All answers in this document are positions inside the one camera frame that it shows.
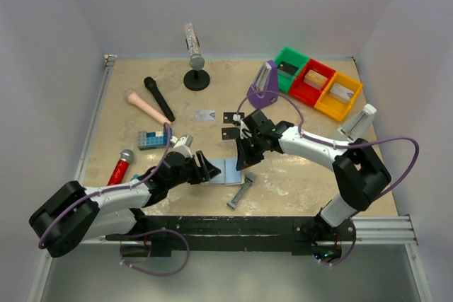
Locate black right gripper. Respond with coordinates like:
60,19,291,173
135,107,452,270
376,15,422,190
236,133,266,170

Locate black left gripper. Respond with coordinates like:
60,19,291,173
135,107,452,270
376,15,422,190
167,151,221,190

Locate beige card holder wallet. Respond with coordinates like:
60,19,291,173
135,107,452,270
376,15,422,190
206,158,245,185

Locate black VIP card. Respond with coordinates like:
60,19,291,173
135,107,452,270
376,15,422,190
223,112,245,125
221,127,240,141

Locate silver VIP card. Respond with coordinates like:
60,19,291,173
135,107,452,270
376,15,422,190
194,110,216,122

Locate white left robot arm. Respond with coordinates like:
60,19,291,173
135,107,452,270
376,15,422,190
28,151,221,258

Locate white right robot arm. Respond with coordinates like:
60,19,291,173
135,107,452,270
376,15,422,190
233,110,391,240

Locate black card in green bin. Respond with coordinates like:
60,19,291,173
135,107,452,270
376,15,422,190
277,62,298,79

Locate tan card in red bin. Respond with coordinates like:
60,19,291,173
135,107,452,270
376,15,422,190
304,70,328,90

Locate white card in yellow bin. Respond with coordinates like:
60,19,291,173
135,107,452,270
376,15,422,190
329,83,355,103

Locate grey truss piece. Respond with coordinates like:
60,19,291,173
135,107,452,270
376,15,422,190
226,173,257,209

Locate light blue toy brick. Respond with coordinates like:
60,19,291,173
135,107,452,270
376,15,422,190
144,130,168,150

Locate purple metronome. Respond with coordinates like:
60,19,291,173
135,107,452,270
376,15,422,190
247,60,279,110

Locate red bin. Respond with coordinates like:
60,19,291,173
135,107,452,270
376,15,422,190
288,59,336,107

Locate red glitter microphone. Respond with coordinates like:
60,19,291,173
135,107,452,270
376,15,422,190
107,149,134,186

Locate black round microphone stand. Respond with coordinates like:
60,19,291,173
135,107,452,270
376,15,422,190
183,69,210,91

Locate yellow bin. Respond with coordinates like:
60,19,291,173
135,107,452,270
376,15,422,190
314,71,363,122

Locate green bin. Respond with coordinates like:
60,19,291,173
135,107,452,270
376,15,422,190
274,47,310,93

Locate pink microphone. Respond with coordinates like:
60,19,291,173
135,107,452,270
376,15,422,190
124,90,171,125

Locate glitter microphone on stand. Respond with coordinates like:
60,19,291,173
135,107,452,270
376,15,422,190
184,23,205,71

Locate black microphone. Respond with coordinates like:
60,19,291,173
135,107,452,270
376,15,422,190
144,76,176,122

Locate white grey metronome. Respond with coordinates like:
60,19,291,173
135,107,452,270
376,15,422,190
336,104,377,142

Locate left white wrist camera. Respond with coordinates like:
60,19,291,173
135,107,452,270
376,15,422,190
170,134,193,158

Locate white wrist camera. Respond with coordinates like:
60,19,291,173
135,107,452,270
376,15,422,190
170,134,193,158
233,113,251,139

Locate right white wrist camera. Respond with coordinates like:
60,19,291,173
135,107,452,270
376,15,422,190
233,113,251,139

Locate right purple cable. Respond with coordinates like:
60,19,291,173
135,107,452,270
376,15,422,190
236,90,421,267

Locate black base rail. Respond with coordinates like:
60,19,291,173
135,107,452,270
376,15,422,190
106,216,357,259

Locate aluminium frame rail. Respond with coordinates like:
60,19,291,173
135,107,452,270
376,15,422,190
44,54,117,246

